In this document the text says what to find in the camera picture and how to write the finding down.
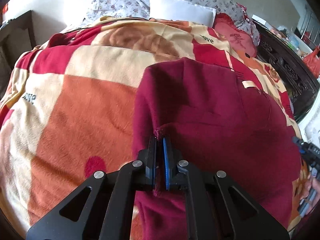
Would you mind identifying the maroon fleece garment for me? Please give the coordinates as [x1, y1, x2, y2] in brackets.
[132, 58, 301, 239]

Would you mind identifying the person's right hand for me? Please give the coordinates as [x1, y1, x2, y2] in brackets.
[299, 174, 319, 217]

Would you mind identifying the dark carved wooden headboard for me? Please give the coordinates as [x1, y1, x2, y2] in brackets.
[253, 21, 319, 122]

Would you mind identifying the red plastic bag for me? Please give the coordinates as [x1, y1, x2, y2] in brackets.
[303, 46, 320, 79]

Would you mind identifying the red orange patterned blanket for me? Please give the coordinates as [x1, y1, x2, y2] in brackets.
[1, 18, 309, 236]

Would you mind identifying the red embroidered cushion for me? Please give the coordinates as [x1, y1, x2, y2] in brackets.
[213, 13, 257, 57]

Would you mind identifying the white pillow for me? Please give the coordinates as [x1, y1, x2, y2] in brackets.
[149, 0, 216, 27]

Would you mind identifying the dark wooden side table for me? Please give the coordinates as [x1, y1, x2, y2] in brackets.
[1, 10, 36, 68]

